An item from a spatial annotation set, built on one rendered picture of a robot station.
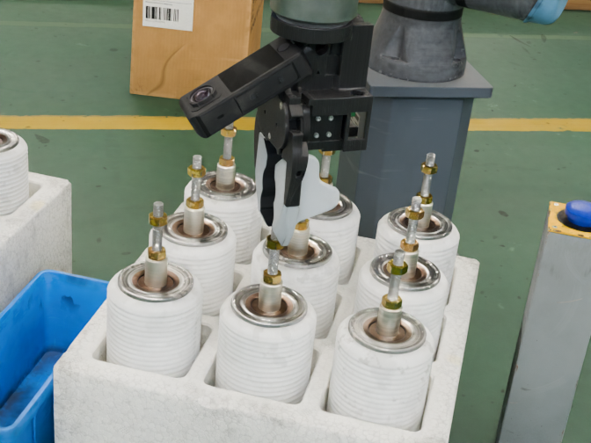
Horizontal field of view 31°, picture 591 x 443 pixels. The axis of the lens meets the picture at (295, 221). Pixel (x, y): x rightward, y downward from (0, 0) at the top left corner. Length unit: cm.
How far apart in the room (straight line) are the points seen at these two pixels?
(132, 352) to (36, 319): 31
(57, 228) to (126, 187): 41
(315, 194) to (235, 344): 17
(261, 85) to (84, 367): 35
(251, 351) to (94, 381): 16
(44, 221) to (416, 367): 57
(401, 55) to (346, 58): 61
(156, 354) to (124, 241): 61
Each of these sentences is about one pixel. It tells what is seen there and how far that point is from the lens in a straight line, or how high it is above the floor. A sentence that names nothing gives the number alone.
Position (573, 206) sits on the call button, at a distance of 115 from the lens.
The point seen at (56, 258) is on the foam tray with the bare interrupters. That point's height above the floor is 8.
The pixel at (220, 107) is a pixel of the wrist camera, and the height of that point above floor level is 48.
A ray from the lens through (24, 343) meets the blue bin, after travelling 132.
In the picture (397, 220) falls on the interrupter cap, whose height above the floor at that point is 25.
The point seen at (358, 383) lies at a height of 22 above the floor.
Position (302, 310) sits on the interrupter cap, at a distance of 103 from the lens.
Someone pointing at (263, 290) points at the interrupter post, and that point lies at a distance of 102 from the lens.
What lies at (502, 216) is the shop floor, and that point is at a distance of 185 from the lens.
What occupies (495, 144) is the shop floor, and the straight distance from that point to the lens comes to 215.
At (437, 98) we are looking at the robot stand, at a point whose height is 28.
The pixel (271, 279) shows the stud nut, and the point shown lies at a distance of 101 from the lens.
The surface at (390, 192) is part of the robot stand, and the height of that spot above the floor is 13.
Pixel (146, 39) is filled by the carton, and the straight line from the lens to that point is 216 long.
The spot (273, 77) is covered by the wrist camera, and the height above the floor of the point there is 50.
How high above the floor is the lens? 81
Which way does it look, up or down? 28 degrees down
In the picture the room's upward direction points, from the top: 6 degrees clockwise
